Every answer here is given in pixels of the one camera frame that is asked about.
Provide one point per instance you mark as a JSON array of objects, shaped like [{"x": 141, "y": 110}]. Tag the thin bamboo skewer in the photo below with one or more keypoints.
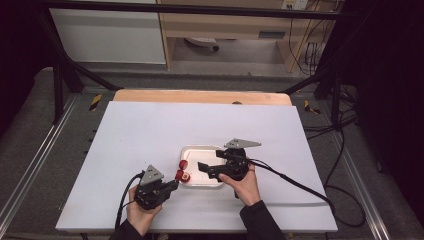
[{"x": 189, "y": 155}]

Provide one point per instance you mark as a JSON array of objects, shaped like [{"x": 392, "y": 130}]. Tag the office chair base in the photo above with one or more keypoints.
[{"x": 201, "y": 41}]

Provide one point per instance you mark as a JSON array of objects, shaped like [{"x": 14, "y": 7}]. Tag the person's right hand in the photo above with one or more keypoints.
[{"x": 246, "y": 190}]

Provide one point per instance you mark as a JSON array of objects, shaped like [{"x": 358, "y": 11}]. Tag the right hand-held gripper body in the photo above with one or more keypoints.
[{"x": 235, "y": 166}]

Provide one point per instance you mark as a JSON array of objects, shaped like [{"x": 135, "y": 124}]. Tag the person's left hand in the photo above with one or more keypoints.
[{"x": 141, "y": 220}]

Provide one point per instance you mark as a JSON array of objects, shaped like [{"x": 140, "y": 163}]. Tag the white cabinet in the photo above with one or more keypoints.
[{"x": 106, "y": 36}]

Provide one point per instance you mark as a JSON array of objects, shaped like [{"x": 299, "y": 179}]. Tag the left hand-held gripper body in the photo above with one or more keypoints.
[{"x": 151, "y": 195}]

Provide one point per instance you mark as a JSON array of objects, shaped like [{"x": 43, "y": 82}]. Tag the light wooden desk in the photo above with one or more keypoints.
[{"x": 226, "y": 26}]

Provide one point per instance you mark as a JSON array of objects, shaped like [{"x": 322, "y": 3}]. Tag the aluminium floor rail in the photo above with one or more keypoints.
[
  {"x": 363, "y": 196},
  {"x": 40, "y": 153}
]

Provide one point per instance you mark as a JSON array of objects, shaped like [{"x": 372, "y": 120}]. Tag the wooden table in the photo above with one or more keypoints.
[{"x": 200, "y": 97}]

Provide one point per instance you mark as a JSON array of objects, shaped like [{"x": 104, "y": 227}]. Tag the white wall socket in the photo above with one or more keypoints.
[{"x": 295, "y": 4}]

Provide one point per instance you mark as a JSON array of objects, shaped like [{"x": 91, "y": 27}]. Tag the black metal frame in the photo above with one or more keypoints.
[{"x": 200, "y": 8}]

